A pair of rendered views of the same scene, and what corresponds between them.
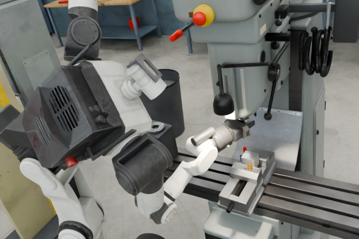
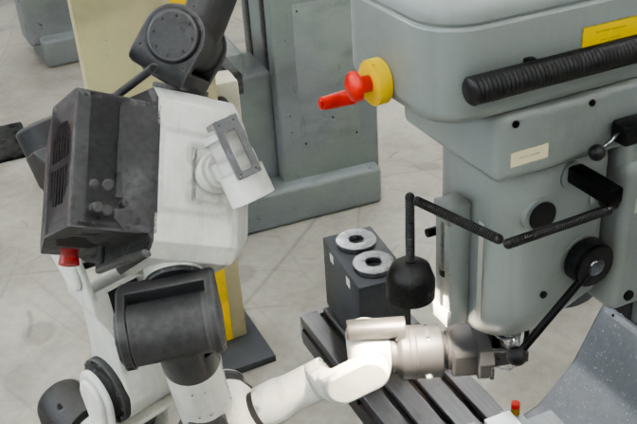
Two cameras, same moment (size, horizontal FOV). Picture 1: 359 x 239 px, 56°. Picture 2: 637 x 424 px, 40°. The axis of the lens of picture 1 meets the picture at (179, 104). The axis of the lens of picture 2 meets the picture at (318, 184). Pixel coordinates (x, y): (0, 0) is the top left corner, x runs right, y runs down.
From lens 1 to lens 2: 0.61 m
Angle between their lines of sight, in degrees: 28
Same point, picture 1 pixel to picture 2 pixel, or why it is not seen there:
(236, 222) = not seen: outside the picture
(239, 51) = (482, 181)
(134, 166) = (140, 318)
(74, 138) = (53, 221)
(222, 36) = (445, 135)
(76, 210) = (111, 347)
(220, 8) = (402, 80)
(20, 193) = not seen: hidden behind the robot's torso
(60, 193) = (86, 304)
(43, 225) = not seen: hidden behind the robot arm
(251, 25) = (488, 138)
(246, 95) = (484, 285)
